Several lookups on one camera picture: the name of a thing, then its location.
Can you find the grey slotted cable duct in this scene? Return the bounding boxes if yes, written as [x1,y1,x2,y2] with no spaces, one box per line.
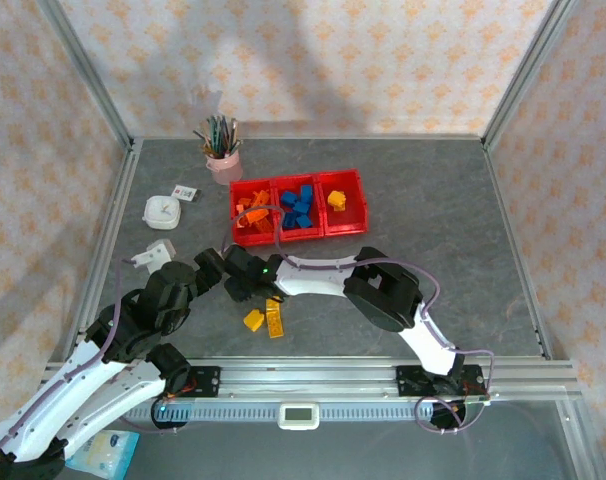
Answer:
[122,402,464,424]

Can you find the blue white wipes pack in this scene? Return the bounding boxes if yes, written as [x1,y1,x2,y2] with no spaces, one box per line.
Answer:
[65,429,141,480]

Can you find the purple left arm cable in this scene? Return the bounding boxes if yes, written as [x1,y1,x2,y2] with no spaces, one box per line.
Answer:
[0,257,184,459]

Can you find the red bin with orange bricks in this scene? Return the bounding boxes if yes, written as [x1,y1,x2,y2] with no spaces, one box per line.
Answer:
[229,178,278,247]

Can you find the amber lego plate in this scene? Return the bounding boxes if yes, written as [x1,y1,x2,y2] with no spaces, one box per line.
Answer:
[266,310,286,340]

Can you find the pink cup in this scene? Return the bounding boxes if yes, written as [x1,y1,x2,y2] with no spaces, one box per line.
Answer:
[204,147,244,185]

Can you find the aluminium frame post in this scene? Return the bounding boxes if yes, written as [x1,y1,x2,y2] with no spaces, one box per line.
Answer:
[35,0,137,151]
[481,0,572,150]

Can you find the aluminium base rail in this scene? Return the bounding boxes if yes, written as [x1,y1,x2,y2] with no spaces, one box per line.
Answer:
[37,357,584,401]

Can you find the aluminium rear rail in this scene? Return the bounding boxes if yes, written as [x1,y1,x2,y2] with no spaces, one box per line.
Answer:
[130,132,489,142]

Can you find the red bin with blue bricks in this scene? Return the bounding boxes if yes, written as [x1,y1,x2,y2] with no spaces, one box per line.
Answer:
[270,173,325,244]

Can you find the red bin with yellow bricks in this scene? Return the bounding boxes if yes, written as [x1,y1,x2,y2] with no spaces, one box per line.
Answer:
[315,168,370,237]

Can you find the small printed card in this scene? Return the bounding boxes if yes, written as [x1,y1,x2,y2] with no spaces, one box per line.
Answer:
[171,184,202,203]

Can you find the white digital timer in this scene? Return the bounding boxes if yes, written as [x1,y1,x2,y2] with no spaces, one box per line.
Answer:
[276,403,320,430]

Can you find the aluminium side rail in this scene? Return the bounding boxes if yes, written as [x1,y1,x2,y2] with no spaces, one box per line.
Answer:
[482,139,554,361]
[65,139,144,361]

